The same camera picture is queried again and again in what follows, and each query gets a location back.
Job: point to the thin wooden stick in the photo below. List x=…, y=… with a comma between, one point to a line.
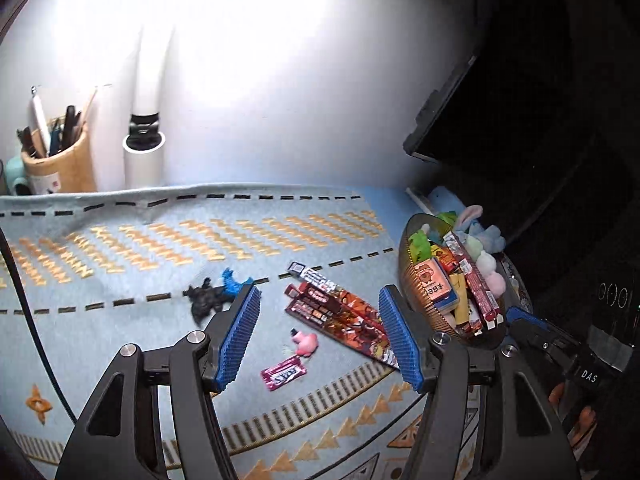
x=89, y=105

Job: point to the white pen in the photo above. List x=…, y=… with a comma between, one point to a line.
x=40, y=117

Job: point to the long red snack box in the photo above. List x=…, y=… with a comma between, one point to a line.
x=325, y=284
x=325, y=325
x=320, y=302

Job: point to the pink flamingo toy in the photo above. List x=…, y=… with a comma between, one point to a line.
x=306, y=342

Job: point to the black pen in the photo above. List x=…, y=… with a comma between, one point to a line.
x=69, y=125

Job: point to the mint green object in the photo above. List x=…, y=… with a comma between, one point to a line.
x=12, y=175

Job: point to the green toy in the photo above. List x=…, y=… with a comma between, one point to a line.
x=422, y=245

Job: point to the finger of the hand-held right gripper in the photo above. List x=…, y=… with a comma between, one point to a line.
x=522, y=316

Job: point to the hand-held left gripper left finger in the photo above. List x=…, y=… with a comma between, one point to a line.
x=239, y=336

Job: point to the pink candy packet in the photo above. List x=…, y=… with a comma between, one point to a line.
x=282, y=375

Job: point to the black dragon toy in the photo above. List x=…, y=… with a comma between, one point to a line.
x=204, y=300

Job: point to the person's right hand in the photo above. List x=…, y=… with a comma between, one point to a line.
x=586, y=419

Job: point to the red snack stick packet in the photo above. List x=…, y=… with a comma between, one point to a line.
x=472, y=280

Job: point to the basket of snacks and toys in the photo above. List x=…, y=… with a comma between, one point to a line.
x=422, y=317

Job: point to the blue plush bunny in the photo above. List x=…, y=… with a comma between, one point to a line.
x=480, y=235

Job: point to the patterned light blue desk mat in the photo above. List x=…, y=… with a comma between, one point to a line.
x=165, y=240

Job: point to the black monitor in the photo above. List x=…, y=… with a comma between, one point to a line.
x=465, y=125

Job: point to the orange small box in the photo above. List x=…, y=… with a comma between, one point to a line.
x=435, y=282

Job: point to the blue dragon toy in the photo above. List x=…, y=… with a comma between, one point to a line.
x=232, y=285

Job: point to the wooden pen holder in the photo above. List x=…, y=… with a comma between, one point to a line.
x=62, y=170

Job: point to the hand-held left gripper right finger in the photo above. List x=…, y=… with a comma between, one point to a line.
x=400, y=341

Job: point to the pink and white plush toy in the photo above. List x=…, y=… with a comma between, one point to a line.
x=487, y=272

